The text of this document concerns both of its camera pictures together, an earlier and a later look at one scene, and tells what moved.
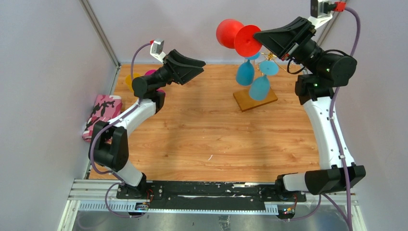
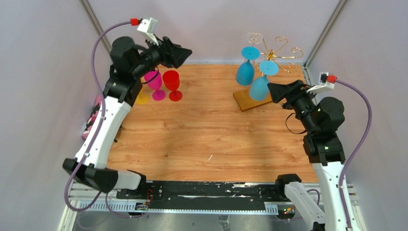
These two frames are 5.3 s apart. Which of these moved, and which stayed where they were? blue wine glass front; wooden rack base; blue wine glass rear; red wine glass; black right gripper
Moved: red wine glass; black right gripper
Stayed: blue wine glass rear; blue wine glass front; wooden rack base
